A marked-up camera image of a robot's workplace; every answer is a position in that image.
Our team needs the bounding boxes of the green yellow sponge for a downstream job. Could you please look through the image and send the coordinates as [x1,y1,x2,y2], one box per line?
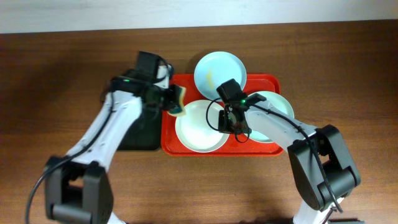
[168,85,186,117]

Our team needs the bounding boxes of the red plastic tray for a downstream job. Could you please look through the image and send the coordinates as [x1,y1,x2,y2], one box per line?
[161,73,284,157]

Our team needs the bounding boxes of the white plate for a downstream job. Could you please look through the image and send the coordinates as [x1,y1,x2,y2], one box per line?
[175,100,229,153]

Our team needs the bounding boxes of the black plastic tray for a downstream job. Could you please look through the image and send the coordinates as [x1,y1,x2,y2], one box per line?
[117,103,162,151]

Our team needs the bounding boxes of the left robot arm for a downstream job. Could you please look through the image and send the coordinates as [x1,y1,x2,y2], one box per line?
[42,52,178,223]

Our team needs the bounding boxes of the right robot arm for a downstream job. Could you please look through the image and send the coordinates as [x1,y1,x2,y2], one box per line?
[216,79,361,223]

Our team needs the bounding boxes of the left black cable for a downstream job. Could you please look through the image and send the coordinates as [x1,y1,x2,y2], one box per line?
[24,57,175,224]

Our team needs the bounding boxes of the light green plate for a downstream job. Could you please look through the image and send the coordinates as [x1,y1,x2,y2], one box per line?
[250,91,295,143]

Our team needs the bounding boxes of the light blue plate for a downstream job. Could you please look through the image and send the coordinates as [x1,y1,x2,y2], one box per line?
[194,51,247,100]

